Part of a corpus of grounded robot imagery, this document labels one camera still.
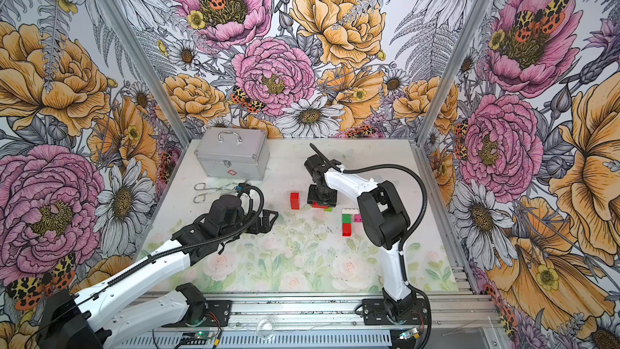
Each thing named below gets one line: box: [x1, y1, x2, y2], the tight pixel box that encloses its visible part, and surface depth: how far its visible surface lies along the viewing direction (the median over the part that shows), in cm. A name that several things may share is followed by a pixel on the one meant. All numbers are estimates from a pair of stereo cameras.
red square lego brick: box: [290, 198, 300, 211], surface depth 99 cm
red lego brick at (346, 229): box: [341, 222, 352, 237], surface depth 92 cm
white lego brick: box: [341, 207, 360, 215], surface depth 97 cm
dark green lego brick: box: [341, 213, 352, 224], surface depth 96 cm
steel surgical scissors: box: [193, 182, 240, 191], surface depth 107 cm
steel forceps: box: [192, 182, 238, 203], surface depth 107 cm
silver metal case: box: [193, 126, 271, 181], surface depth 101 cm
